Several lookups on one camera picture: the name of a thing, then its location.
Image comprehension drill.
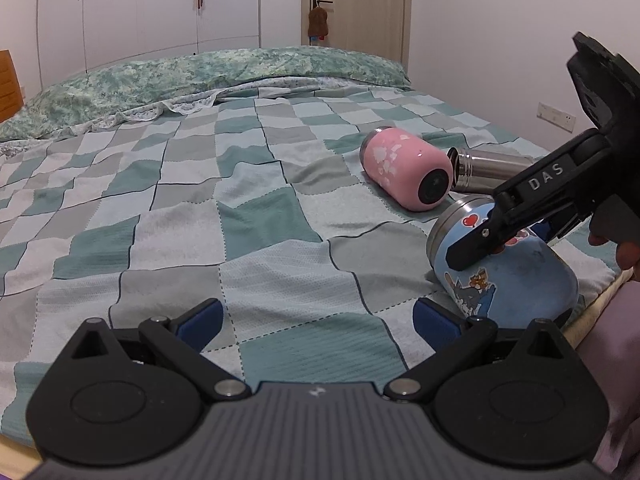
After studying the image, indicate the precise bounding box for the blue cartoon cup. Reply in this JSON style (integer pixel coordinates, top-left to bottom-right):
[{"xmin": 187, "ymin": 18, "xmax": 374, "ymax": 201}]
[{"xmin": 426, "ymin": 195, "xmax": 579, "ymax": 330}]

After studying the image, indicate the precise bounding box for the pink cup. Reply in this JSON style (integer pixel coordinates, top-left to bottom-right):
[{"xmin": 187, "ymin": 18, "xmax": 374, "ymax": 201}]
[{"xmin": 359, "ymin": 127, "xmax": 454, "ymax": 212}]

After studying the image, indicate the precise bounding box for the person right hand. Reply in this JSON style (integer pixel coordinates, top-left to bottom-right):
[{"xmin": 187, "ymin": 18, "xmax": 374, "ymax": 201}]
[{"xmin": 588, "ymin": 233, "xmax": 640, "ymax": 276}]

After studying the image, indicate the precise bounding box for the stainless steel thermos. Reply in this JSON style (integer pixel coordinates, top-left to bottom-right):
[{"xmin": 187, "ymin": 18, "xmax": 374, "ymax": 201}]
[{"xmin": 447, "ymin": 148, "xmax": 534, "ymax": 195}]

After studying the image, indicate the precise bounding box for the checkered green bed sheet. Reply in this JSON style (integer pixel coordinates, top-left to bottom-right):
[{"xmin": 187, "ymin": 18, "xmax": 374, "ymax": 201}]
[{"xmin": 1, "ymin": 78, "xmax": 544, "ymax": 443}]

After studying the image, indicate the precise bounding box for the green floral quilt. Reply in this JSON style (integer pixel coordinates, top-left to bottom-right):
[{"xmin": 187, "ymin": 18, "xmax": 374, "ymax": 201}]
[{"xmin": 1, "ymin": 47, "xmax": 410, "ymax": 142}]

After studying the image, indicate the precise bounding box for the wooden door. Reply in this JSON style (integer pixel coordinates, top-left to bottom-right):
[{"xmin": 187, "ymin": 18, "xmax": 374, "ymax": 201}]
[{"xmin": 300, "ymin": 0, "xmax": 411, "ymax": 66}]

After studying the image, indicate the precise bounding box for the wooden headboard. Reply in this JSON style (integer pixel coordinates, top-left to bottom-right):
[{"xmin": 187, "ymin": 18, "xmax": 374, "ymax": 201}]
[{"xmin": 0, "ymin": 50, "xmax": 24, "ymax": 122}]

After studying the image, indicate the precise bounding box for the white wardrobe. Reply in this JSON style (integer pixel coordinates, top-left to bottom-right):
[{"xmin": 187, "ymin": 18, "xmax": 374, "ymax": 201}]
[{"xmin": 37, "ymin": 0, "xmax": 260, "ymax": 87}]

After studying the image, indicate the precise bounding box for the wall socket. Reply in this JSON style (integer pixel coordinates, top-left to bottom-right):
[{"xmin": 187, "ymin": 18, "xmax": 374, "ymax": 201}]
[{"xmin": 537, "ymin": 102, "xmax": 576, "ymax": 133}]

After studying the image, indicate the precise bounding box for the brown plush toy on handle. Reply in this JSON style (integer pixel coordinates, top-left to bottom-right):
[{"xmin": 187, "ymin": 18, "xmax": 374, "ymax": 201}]
[{"xmin": 307, "ymin": 6, "xmax": 329, "ymax": 44}]

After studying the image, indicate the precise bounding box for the black door handle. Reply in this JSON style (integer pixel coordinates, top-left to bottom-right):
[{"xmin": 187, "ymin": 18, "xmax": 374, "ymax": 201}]
[{"xmin": 311, "ymin": 0, "xmax": 333, "ymax": 9}]

